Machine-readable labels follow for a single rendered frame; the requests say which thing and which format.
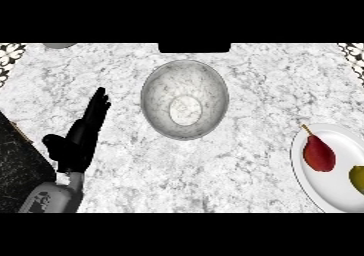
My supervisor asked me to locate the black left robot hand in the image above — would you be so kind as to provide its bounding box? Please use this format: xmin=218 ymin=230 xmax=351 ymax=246
xmin=42 ymin=86 xmax=113 ymax=174

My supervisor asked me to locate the grey marbled bowl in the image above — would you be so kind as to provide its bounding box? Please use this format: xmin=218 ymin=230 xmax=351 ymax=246
xmin=139 ymin=59 xmax=231 ymax=141

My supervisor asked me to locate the white plate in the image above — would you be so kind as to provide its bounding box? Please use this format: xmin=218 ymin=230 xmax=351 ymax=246
xmin=290 ymin=123 xmax=364 ymax=214

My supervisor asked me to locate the yellow lemon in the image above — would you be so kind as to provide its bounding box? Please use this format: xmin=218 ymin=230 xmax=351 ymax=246
xmin=348 ymin=165 xmax=364 ymax=200

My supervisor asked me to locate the black speckled slab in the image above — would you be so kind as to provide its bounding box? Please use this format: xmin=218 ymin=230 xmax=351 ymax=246
xmin=0 ymin=105 xmax=58 ymax=214

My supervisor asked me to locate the grey round object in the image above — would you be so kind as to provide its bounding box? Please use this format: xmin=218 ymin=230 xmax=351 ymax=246
xmin=42 ymin=43 xmax=79 ymax=50

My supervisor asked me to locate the black appliance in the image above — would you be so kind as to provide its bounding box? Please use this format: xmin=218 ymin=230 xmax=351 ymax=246
xmin=157 ymin=43 xmax=232 ymax=54

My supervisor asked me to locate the red pear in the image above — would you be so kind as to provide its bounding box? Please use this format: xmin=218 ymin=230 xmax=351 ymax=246
xmin=300 ymin=124 xmax=337 ymax=173

